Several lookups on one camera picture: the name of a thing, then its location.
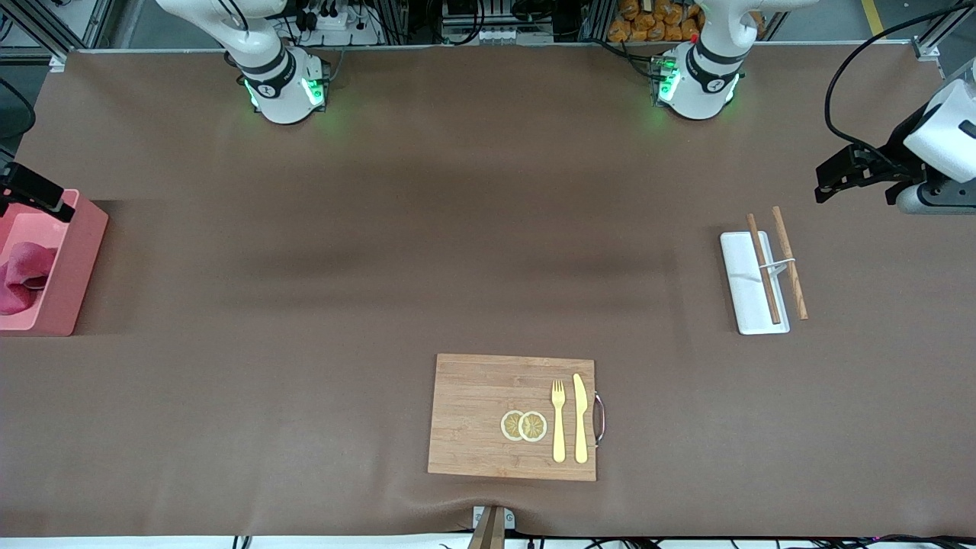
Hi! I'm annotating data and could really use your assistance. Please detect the pink-red microfiber cloth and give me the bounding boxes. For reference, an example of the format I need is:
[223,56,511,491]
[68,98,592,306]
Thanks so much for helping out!
[0,242,56,316]

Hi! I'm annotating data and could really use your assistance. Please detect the pink plastic box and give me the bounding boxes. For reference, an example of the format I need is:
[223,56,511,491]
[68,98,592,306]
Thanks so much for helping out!
[0,189,110,338]

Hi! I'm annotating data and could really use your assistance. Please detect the white rectangular tray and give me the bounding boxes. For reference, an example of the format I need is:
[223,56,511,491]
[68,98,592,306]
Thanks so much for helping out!
[720,230,791,336]

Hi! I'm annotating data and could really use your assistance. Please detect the pile of orange toy breads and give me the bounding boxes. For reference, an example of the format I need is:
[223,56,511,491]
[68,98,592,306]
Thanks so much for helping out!
[607,0,704,43]

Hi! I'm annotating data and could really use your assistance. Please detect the brown table cover mat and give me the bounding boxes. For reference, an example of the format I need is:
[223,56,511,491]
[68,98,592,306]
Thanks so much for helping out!
[0,42,976,539]

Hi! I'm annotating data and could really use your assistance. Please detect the white power strip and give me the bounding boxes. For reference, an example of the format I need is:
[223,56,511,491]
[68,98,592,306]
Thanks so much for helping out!
[299,0,384,48]

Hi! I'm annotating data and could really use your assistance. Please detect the yellow plastic knife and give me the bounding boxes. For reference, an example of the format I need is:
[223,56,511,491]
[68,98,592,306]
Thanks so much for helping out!
[573,373,589,464]

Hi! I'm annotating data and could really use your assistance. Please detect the yellow plastic fork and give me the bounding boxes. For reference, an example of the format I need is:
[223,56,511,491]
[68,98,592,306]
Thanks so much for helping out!
[551,380,567,464]

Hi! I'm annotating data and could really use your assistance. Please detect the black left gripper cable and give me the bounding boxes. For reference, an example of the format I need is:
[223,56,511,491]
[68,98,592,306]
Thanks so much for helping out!
[823,0,976,153]

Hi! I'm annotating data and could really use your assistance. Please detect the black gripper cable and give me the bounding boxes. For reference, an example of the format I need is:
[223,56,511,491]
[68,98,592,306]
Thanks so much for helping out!
[0,76,37,140]
[823,0,976,153]

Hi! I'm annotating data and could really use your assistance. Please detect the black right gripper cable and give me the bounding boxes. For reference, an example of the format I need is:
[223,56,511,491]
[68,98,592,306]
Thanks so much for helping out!
[0,76,37,140]

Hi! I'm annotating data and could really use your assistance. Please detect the bamboo cutting board, metal handle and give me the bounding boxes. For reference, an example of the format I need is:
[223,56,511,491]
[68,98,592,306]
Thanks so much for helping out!
[427,353,607,483]

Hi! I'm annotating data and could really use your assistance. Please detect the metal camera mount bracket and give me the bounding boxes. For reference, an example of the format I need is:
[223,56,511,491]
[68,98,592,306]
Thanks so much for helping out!
[467,506,516,549]

